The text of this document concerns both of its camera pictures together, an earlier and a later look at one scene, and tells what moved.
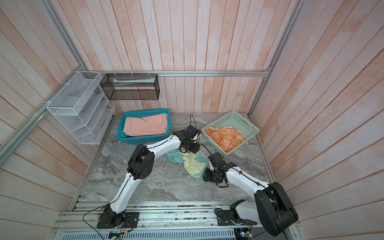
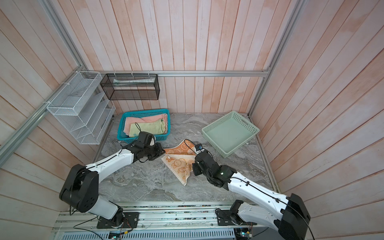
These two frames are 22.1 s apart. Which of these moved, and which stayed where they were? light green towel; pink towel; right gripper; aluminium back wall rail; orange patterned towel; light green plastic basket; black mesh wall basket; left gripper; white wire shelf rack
Moved: left gripper; light green towel; orange patterned towel; right gripper
Stayed: pink towel; aluminium back wall rail; light green plastic basket; black mesh wall basket; white wire shelf rack
